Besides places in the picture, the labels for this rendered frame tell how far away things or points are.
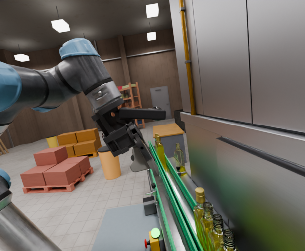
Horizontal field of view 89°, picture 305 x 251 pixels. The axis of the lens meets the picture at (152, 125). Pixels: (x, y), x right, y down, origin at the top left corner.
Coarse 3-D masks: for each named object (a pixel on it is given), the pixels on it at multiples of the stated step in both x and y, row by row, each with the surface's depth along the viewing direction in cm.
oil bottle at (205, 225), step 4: (200, 220) 55; (204, 220) 53; (208, 220) 52; (212, 220) 52; (200, 224) 56; (204, 224) 52; (208, 224) 51; (212, 224) 51; (204, 228) 52; (208, 228) 51; (204, 232) 52; (204, 236) 53; (204, 240) 54; (204, 244) 55; (208, 244) 52; (204, 248) 55; (208, 248) 52
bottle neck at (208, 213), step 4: (204, 204) 53; (208, 204) 54; (212, 204) 53; (204, 208) 52; (208, 208) 51; (212, 208) 52; (204, 212) 53; (208, 212) 52; (212, 212) 52; (204, 216) 54; (208, 216) 52
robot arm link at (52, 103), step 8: (40, 72) 30; (48, 72) 34; (56, 72) 34; (48, 80) 31; (56, 80) 34; (64, 80) 34; (56, 88) 33; (64, 88) 34; (72, 88) 35; (48, 96) 31; (56, 96) 33; (64, 96) 36; (72, 96) 37; (48, 104) 33; (56, 104) 37
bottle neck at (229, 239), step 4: (224, 232) 42; (228, 232) 42; (232, 232) 41; (224, 236) 41; (228, 236) 43; (232, 236) 40; (224, 240) 41; (228, 240) 40; (232, 240) 40; (224, 244) 42; (228, 244) 40; (232, 244) 40; (224, 248) 42; (228, 248) 41; (232, 248) 40
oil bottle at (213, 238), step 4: (212, 228) 49; (208, 232) 50; (212, 232) 48; (208, 236) 50; (212, 236) 47; (216, 236) 47; (220, 236) 46; (208, 240) 50; (212, 240) 47; (216, 240) 46; (220, 240) 46; (212, 244) 47; (216, 244) 46; (220, 244) 45; (212, 248) 48; (216, 248) 46
